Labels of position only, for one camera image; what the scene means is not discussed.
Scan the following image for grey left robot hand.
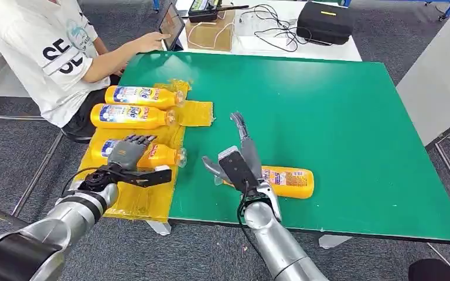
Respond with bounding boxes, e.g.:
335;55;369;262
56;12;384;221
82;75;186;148
107;134;158;172

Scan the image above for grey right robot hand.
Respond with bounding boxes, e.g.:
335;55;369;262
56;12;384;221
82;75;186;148
202;111;264;183

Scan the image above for orange drink bottle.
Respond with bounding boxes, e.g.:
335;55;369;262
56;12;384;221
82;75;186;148
104;85;186;111
214;166;315;200
91;139;188;170
90;103;177;130

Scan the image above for large yellow plastic sheet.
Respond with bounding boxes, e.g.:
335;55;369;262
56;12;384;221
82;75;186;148
67;79;191;224

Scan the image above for small yellow sheet flap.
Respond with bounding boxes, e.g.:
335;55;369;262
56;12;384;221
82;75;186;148
178;100;214;128

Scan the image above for white table foot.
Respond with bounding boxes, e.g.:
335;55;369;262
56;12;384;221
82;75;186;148
146;220;172;236
318;234;353;250

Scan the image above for green table mat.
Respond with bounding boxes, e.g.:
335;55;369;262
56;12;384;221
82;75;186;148
118;51;450;245

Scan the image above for person's right hand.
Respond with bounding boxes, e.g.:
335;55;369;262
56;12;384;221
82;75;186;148
134;30;172;54

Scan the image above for brown cardboard box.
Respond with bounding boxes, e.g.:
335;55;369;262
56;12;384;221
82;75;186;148
185;9;236;52

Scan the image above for white table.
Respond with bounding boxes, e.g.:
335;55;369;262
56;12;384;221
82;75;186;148
161;0;363;62

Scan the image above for black tablet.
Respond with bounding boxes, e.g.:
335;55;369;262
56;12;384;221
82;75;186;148
159;3;186;52

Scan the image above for person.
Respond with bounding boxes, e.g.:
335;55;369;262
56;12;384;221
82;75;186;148
0;0;172;144

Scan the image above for black radio device with antenna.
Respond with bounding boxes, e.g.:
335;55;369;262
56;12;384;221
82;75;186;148
187;0;250;23

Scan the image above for black carry case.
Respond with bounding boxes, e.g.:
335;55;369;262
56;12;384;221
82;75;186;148
296;1;356;46

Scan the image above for grey side table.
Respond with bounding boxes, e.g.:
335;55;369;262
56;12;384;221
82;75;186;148
396;5;450;214

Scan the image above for black robot foot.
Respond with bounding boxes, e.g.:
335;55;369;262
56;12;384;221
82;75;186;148
408;258;450;281

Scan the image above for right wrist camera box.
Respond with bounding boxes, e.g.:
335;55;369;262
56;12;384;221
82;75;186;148
217;145;261;194

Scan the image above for grey metal floor frame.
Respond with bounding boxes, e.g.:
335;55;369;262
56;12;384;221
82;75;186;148
0;113;63;228

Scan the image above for white cable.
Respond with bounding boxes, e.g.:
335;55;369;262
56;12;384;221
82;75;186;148
187;19;236;49

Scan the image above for black cable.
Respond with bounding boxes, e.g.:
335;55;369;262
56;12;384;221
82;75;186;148
240;4;332;53

